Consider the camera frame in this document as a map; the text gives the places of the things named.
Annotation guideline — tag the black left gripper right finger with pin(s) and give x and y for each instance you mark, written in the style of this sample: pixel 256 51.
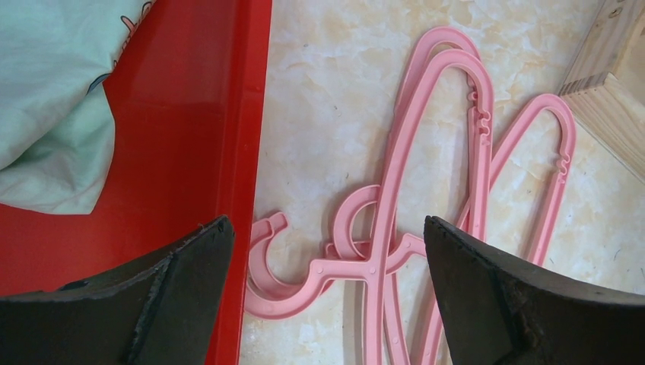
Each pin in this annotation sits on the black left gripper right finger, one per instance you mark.
pixel 497 308

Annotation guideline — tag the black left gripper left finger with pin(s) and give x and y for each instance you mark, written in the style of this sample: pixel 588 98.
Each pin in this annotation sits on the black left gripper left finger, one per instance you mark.
pixel 157 309

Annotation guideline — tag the pink plastic hanger front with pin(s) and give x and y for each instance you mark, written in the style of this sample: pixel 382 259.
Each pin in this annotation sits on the pink plastic hanger front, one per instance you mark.
pixel 398 166

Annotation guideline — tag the pink plastic hanger back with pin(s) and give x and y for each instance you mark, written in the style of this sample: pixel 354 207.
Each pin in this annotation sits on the pink plastic hanger back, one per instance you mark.
pixel 401 249

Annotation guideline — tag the light green folded shirt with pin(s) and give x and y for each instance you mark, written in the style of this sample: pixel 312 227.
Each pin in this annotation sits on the light green folded shirt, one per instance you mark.
pixel 57 129

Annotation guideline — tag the red plastic bin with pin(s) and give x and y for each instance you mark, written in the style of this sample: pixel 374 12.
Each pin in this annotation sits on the red plastic bin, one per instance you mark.
pixel 187 96

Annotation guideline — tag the wooden hanger rack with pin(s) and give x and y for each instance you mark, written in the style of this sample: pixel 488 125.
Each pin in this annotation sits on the wooden hanger rack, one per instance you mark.
pixel 604 83

